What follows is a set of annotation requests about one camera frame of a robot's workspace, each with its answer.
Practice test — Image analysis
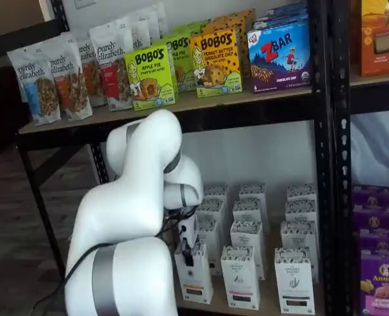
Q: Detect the white granola bag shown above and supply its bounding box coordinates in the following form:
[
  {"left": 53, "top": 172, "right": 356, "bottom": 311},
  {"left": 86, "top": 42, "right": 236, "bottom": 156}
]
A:
[
  {"left": 138, "top": 1, "right": 167, "bottom": 43},
  {"left": 115, "top": 13, "right": 153, "bottom": 50}
]

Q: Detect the orange strip granola bag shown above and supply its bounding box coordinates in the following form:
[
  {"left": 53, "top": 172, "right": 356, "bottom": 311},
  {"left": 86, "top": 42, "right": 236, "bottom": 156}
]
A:
[
  {"left": 75, "top": 38, "right": 108, "bottom": 108},
  {"left": 45, "top": 32, "right": 94, "bottom": 121}
]

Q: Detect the blue strip granola bag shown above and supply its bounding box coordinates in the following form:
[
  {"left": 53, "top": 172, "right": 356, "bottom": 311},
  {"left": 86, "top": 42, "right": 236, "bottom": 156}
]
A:
[{"left": 6, "top": 45, "right": 63, "bottom": 127}]

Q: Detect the white wall plate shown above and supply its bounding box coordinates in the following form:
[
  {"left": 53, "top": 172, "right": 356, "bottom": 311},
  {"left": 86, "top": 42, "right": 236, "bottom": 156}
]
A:
[{"left": 72, "top": 0, "right": 98, "bottom": 10}]

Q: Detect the red strip granola bag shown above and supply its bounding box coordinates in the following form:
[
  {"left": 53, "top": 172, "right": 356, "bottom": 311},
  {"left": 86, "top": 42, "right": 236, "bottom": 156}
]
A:
[{"left": 88, "top": 20, "right": 135, "bottom": 112}]

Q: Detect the blue Z Bar box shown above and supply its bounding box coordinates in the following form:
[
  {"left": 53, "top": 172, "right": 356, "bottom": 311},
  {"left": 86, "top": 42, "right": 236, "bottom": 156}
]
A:
[
  {"left": 252, "top": 12, "right": 310, "bottom": 32},
  {"left": 246, "top": 22, "right": 312, "bottom": 94},
  {"left": 265, "top": 1, "right": 309, "bottom": 19}
]

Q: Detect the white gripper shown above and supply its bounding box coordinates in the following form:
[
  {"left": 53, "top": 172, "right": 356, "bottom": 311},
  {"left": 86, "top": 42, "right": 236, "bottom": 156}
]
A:
[{"left": 178, "top": 214, "right": 201, "bottom": 268}]

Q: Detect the green Bobo's apple pie box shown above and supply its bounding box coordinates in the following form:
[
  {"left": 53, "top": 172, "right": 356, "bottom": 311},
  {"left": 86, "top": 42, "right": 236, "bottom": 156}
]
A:
[
  {"left": 172, "top": 19, "right": 212, "bottom": 38},
  {"left": 124, "top": 43, "right": 179, "bottom": 112},
  {"left": 153, "top": 32, "right": 197, "bottom": 93}
]

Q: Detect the orange snack box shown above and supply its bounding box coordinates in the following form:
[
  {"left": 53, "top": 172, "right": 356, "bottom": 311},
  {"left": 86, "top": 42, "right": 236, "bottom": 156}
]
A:
[{"left": 359, "top": 0, "right": 389, "bottom": 78}]

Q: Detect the white box pink strip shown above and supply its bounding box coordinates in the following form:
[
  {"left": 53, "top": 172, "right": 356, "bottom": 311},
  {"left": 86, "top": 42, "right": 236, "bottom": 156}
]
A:
[
  {"left": 220, "top": 246, "right": 261, "bottom": 311},
  {"left": 239, "top": 182, "right": 267, "bottom": 205},
  {"left": 232, "top": 199, "right": 268, "bottom": 228},
  {"left": 230, "top": 219, "right": 267, "bottom": 280}
]

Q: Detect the purple Annie's snack box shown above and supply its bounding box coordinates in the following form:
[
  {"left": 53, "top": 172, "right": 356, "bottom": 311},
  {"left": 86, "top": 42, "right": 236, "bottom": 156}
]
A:
[
  {"left": 353, "top": 206, "right": 389, "bottom": 231},
  {"left": 357, "top": 228, "right": 389, "bottom": 256},
  {"left": 351, "top": 185, "right": 389, "bottom": 210},
  {"left": 359, "top": 251, "right": 389, "bottom": 316}
]

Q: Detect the white box green strip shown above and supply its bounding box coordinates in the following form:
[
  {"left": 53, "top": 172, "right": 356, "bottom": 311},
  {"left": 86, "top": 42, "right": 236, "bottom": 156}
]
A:
[
  {"left": 286, "top": 183, "right": 317, "bottom": 202},
  {"left": 280, "top": 219, "right": 319, "bottom": 264},
  {"left": 284, "top": 199, "right": 317, "bottom": 224},
  {"left": 274, "top": 247, "right": 316, "bottom": 315}
]

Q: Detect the yellow Bobo's peanut butter box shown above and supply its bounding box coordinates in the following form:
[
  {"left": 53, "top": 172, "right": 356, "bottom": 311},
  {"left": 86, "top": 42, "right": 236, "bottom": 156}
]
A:
[
  {"left": 202, "top": 16, "right": 249, "bottom": 85},
  {"left": 189, "top": 28, "right": 244, "bottom": 99},
  {"left": 213, "top": 9, "right": 256, "bottom": 80}
]

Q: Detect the white box yellow strip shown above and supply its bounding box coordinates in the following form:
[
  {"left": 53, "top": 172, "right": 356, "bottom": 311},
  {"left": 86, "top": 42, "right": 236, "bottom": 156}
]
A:
[
  {"left": 196, "top": 219, "right": 222, "bottom": 277},
  {"left": 202, "top": 184, "right": 231, "bottom": 205},
  {"left": 196, "top": 199, "right": 228, "bottom": 231},
  {"left": 173, "top": 242, "right": 214, "bottom": 304}
]

